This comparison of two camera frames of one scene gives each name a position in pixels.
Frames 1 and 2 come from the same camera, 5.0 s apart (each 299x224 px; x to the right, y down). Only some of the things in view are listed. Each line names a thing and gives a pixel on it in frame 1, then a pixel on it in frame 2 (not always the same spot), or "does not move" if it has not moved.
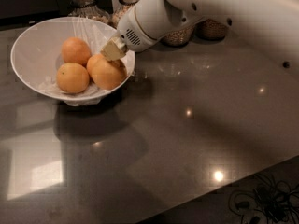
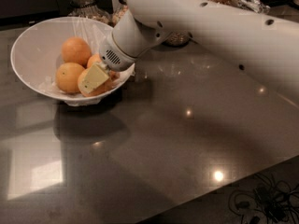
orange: [72, 77] does not move
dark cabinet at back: [34, 1] does not move
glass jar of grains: [179, 37] does not move
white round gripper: [132, 30] to [114, 56]
